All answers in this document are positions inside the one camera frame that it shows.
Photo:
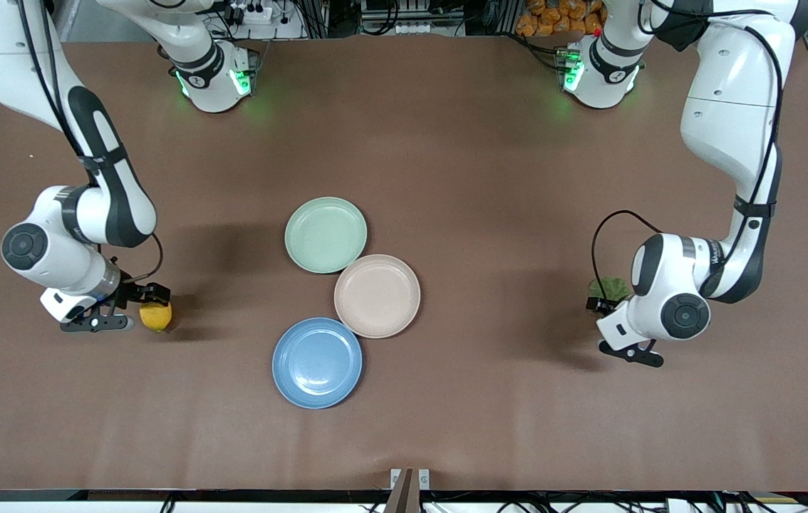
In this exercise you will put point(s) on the bag of oranges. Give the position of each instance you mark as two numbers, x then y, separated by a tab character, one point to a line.
553	18

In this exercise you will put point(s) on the blue plate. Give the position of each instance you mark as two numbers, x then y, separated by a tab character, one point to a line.
317	363

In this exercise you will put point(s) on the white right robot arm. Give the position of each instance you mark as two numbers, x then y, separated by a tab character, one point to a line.
112	192

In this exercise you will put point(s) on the beige plate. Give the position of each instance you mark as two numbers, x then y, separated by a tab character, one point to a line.
377	296

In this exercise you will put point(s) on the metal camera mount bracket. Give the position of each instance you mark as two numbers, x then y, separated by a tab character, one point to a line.
410	488

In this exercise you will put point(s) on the white power strip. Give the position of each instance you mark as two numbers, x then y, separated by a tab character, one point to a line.
254	11

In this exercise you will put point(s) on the green lettuce leaf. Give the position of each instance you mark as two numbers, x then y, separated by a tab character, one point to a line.
610	287

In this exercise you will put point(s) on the green plate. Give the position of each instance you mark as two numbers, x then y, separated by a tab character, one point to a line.
325	235

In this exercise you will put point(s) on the yellow lemon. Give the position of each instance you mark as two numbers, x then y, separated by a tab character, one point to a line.
154	318

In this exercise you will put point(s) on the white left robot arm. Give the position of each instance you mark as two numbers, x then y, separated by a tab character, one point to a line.
732	107

